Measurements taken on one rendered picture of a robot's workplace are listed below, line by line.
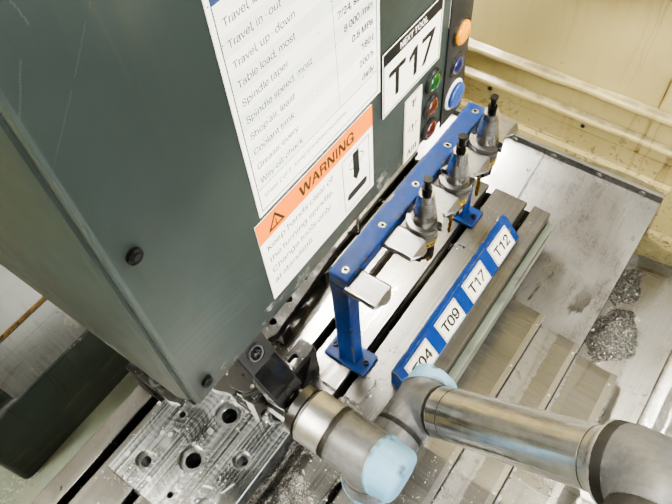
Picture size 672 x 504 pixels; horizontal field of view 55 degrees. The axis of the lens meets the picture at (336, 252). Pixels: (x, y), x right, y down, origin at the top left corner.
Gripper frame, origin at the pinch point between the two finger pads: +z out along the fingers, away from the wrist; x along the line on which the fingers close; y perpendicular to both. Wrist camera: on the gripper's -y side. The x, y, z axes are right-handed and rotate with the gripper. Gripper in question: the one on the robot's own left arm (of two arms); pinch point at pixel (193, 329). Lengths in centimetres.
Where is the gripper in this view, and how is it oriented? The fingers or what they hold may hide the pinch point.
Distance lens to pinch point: 93.7
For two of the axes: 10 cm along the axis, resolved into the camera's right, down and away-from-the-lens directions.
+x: 5.8, -6.9, 4.3
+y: 0.6, 5.6, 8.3
